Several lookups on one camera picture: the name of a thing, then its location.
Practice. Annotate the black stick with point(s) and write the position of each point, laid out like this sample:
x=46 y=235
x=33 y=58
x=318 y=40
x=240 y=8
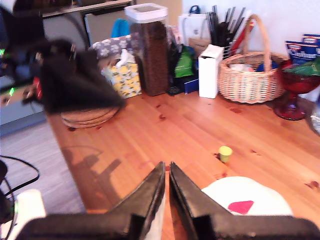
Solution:
x=228 y=16
x=212 y=25
x=240 y=20

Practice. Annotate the teal fabric item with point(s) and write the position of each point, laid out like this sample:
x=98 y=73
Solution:
x=120 y=28

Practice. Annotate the green and black bag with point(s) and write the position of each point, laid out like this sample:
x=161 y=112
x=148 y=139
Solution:
x=185 y=62

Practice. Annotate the grey flower print cloth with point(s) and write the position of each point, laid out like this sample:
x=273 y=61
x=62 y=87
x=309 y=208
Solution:
x=110 y=46

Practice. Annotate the brown container white lid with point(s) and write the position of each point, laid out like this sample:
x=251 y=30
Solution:
x=152 y=57

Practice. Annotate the white printed carton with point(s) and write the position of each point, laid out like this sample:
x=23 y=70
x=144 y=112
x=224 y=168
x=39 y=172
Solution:
x=208 y=72

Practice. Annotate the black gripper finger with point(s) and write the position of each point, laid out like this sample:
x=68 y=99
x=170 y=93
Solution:
x=100 y=72
x=147 y=197
x=185 y=195
x=70 y=92

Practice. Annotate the brown paper bag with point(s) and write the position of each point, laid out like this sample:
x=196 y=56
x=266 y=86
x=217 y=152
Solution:
x=200 y=47

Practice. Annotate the large clear water bottle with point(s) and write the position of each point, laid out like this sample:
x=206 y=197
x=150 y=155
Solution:
x=313 y=122

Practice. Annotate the green foil packet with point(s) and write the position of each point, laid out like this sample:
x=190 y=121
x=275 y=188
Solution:
x=307 y=68

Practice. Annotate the green coffee capsule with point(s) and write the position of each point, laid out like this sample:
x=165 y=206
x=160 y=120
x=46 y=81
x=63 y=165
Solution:
x=225 y=153

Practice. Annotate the white ceramic plate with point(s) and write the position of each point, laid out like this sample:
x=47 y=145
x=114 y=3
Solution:
x=280 y=205

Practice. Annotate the lemon pattern tissue box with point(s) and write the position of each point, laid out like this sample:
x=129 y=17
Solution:
x=125 y=80

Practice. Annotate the white paper bag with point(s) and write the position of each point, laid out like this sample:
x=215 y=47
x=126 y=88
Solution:
x=193 y=25

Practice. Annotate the grey cabinet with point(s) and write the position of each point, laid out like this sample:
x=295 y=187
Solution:
x=100 y=25

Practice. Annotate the red glass goblet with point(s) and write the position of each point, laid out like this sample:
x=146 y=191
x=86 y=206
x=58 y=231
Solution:
x=295 y=85

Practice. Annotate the blue Ciobar box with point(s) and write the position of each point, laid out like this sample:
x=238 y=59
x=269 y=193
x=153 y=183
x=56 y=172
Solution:
x=300 y=52
x=311 y=38

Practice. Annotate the red stick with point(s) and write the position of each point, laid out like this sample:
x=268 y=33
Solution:
x=241 y=37

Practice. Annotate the white item in basket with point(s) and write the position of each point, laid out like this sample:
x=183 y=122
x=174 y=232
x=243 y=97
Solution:
x=240 y=67

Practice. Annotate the blue item in basket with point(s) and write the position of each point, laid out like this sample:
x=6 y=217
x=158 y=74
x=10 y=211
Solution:
x=265 y=67

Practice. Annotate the white rounded device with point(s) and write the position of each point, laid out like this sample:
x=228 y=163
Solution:
x=27 y=205

